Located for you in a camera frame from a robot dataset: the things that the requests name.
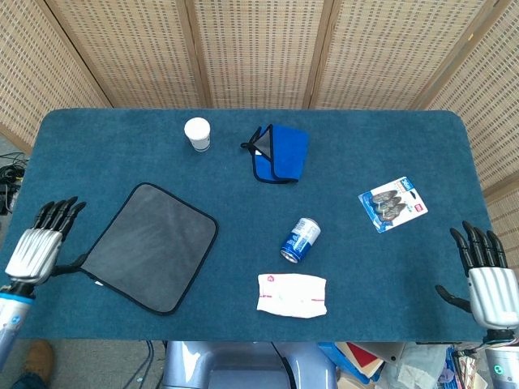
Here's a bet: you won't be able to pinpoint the folded blue cloth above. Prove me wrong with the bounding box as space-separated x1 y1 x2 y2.
240 123 311 186

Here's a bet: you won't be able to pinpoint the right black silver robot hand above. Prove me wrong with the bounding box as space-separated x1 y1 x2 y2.
435 220 519 330

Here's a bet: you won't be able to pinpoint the blue floor cables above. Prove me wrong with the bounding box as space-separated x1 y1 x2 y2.
121 340 157 389

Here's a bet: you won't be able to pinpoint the white pink wet wipes pack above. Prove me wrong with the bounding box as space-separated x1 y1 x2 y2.
255 272 328 320

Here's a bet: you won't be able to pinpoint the clear plastic bag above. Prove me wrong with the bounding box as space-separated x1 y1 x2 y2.
383 343 449 389

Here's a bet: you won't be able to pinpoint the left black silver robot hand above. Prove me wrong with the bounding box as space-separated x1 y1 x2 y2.
4 196 88 286

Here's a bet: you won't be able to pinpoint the black cable bundle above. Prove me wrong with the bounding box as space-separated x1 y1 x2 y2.
0 152 30 216

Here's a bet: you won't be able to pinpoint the blue silver drink can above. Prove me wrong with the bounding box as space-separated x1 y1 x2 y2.
279 216 322 265

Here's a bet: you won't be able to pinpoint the teal carpet table cover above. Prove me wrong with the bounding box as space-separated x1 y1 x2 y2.
0 108 494 344

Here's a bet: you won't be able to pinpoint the grey-blue robot torso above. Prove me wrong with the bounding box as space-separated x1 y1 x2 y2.
161 340 338 389

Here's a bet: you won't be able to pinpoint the brown shoe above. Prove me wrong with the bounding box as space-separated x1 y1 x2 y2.
22 340 56 383

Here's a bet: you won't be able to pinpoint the white paper cup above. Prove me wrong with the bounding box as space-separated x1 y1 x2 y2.
183 117 212 153

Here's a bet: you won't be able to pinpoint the blue blister pack of hooks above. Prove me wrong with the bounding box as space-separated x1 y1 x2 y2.
358 176 430 234

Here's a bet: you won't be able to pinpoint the grey cloth mat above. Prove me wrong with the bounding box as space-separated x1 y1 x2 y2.
79 182 220 316

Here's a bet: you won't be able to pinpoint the red book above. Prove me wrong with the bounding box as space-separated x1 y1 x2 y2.
345 342 384 377

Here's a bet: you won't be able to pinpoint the black torso cable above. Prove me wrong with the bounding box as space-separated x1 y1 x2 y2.
270 342 299 380

